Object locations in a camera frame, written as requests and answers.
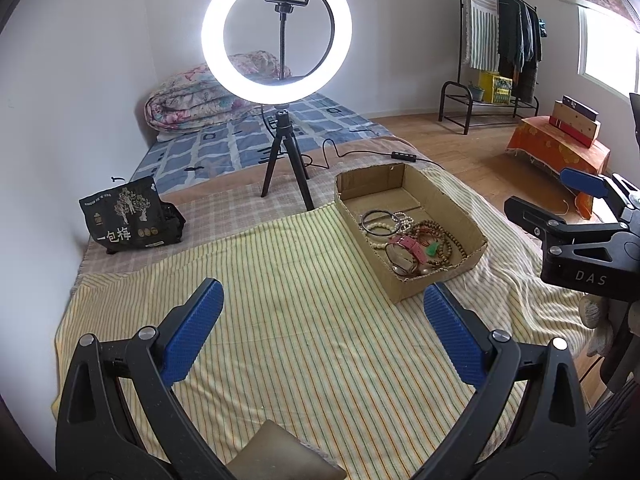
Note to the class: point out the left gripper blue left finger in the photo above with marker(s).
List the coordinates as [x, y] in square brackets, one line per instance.
[119, 417]

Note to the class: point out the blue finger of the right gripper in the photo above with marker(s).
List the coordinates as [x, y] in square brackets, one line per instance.
[590, 184]

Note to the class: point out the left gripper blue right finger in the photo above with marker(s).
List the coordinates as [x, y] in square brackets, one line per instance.
[526, 418]

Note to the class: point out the red strap watch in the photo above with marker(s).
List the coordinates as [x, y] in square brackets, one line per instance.
[411, 245]

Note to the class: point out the stacked books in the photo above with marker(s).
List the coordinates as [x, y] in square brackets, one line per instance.
[576, 120]

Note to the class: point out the orange cloth covered stool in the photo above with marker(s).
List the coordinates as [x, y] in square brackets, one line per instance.
[556, 150]

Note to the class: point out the yellow box on rack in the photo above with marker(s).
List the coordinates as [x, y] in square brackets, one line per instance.
[496, 89]

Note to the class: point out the window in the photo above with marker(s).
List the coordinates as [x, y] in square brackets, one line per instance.
[608, 50]

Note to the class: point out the black clothes rack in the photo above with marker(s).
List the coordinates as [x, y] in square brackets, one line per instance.
[460, 101]

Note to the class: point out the dark hanging clothes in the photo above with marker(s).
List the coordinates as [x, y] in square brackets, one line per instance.
[520, 47]

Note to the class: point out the cardboard box tray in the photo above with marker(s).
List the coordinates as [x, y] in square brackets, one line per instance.
[379, 202]

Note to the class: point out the white striped hanging towel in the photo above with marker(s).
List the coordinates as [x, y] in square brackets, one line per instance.
[480, 20]

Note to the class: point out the black snack bag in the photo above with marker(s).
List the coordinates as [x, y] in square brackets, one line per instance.
[132, 217]

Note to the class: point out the yellow striped cloth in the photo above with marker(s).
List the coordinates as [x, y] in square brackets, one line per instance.
[309, 339]

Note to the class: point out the blue patterned bedsheet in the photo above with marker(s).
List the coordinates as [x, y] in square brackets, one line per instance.
[243, 143]

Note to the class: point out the black phone holder gooseneck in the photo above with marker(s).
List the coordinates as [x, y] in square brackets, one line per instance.
[284, 8]

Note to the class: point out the floral folded quilt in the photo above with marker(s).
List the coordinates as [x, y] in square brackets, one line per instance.
[193, 100]

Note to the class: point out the white ring light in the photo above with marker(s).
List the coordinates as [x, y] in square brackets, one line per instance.
[218, 62]

